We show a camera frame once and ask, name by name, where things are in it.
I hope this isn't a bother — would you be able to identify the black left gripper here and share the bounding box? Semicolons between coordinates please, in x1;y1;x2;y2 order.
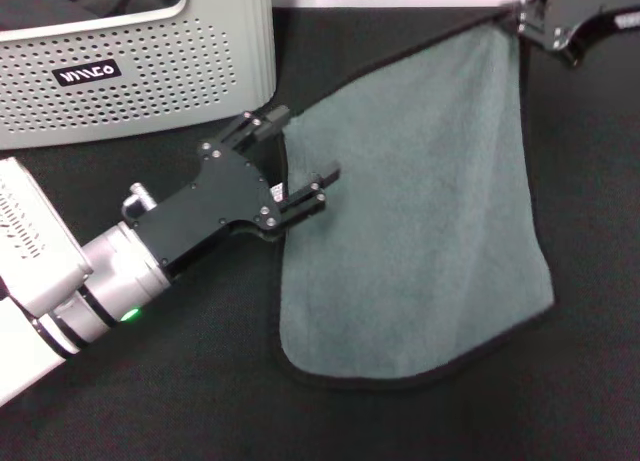
129;104;343;282

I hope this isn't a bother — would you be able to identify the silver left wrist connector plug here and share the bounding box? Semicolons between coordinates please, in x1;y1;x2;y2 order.
121;182;157;220

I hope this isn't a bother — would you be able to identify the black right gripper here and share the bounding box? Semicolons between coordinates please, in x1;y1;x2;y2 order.
517;0;640;71

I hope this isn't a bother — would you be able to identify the black cloth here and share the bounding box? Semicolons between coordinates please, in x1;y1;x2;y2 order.
0;0;185;32

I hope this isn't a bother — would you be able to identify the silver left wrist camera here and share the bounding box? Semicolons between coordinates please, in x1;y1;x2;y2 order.
0;155;94;317

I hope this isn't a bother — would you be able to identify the grey yellow black-trimmed towel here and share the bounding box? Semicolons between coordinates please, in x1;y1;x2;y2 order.
272;10;556;392

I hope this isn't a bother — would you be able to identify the grey perforated storage box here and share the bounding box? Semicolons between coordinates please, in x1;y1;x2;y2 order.
0;0;279;151

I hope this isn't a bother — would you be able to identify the black tablecloth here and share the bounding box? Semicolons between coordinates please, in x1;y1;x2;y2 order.
0;5;640;461

